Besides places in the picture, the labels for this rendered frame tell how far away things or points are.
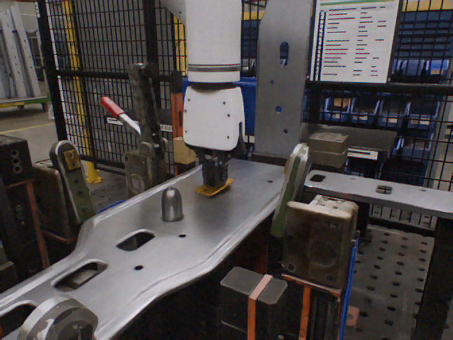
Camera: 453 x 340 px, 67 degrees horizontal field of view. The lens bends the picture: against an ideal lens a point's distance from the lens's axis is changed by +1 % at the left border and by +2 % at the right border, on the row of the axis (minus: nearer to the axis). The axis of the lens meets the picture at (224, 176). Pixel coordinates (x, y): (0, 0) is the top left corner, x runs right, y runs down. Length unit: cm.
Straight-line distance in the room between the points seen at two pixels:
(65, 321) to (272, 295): 23
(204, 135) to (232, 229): 17
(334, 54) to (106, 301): 88
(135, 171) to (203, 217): 22
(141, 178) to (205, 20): 32
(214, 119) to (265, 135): 31
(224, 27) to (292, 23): 29
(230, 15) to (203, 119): 16
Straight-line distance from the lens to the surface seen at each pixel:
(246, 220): 52
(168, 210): 51
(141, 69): 66
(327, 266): 50
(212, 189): 60
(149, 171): 67
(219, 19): 54
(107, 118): 126
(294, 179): 47
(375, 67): 105
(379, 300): 91
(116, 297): 39
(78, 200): 58
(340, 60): 106
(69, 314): 22
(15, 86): 840
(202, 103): 56
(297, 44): 80
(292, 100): 81
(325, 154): 77
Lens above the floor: 124
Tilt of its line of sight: 20 degrees down
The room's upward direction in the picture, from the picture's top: straight up
